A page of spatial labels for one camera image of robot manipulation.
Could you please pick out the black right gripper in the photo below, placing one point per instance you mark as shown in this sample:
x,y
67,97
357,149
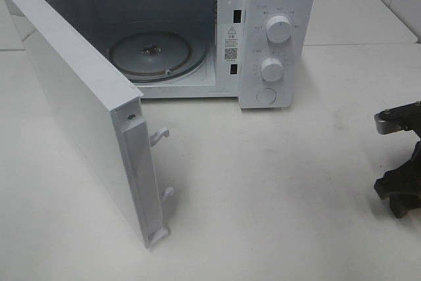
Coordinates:
x,y
402,186

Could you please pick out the round white door button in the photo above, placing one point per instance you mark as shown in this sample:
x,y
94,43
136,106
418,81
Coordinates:
x,y
266,96

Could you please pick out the white microwave door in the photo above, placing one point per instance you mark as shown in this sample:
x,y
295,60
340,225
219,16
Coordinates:
x,y
99,110

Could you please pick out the lower white microwave knob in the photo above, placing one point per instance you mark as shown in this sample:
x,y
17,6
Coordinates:
x,y
272,69

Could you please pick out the white microwave knob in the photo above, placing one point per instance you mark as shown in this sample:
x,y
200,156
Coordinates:
x,y
278,28
272,69

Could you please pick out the white adjacent table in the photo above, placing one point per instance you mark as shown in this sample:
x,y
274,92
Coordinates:
x,y
355,22

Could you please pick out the upper white microwave knob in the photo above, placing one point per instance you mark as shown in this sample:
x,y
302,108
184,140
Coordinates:
x,y
278,28

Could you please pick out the white microwave oven body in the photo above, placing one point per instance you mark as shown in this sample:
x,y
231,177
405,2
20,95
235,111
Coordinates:
x,y
233,30

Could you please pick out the glass microwave turntable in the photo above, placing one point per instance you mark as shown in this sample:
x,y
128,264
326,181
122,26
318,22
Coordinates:
x,y
148,57

